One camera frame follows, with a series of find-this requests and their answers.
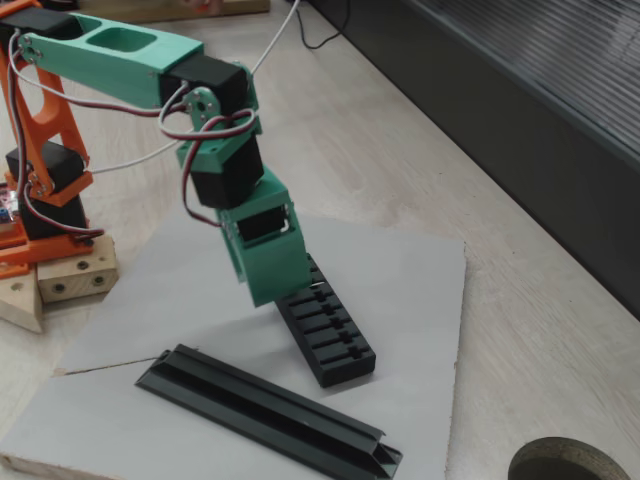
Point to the green gripper with servo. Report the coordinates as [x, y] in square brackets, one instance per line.
[272, 267]

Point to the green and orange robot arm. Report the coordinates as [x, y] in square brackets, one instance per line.
[125, 55]

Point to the black slotted rectangular block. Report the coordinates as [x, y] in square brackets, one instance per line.
[335, 335]

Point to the person's hand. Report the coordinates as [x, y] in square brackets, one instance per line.
[207, 6]

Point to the grey work board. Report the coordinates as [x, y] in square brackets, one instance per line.
[175, 300]

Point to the wooden block with screws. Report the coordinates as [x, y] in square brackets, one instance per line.
[75, 272]

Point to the wooden base plank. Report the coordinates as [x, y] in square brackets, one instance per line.
[20, 305]

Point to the light wooden board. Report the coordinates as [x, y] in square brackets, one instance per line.
[150, 11]

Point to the long black profile rail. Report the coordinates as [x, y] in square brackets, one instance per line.
[270, 412]

